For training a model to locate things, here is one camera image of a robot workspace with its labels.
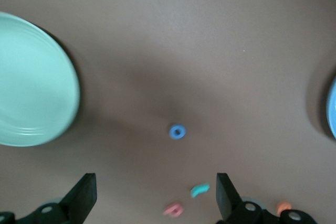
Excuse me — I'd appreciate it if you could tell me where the light green plate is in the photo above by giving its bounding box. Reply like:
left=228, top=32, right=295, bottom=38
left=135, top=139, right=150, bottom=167
left=0, top=11, right=81, bottom=147

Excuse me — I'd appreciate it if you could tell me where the orange foam letter e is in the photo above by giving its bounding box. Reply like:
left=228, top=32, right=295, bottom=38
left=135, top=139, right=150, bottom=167
left=275, top=201, right=292, bottom=214

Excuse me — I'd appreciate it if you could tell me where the blue plate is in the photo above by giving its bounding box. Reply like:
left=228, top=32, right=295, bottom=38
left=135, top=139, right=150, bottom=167
left=326, top=76, right=336, bottom=141

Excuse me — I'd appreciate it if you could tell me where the teal foam letter i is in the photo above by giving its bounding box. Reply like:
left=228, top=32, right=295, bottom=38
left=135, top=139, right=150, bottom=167
left=190, top=183, right=211, bottom=198

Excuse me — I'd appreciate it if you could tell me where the brown table cover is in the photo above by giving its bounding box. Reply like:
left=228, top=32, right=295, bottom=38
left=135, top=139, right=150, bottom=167
left=0, top=0, right=336, bottom=224

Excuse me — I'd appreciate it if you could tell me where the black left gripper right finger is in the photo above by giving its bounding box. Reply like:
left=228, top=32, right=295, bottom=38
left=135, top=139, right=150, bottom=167
left=216, top=173, right=318, bottom=224

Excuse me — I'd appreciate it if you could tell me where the pink foam letter d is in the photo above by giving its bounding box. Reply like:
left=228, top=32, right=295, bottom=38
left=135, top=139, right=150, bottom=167
left=164, top=202, right=184, bottom=217

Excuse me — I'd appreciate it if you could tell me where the blue foam letter o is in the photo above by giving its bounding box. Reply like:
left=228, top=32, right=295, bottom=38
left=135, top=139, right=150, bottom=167
left=168, top=123, right=187, bottom=142

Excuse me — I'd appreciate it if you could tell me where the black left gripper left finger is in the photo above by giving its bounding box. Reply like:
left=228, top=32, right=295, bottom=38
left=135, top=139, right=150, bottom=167
left=0, top=173, right=97, bottom=224

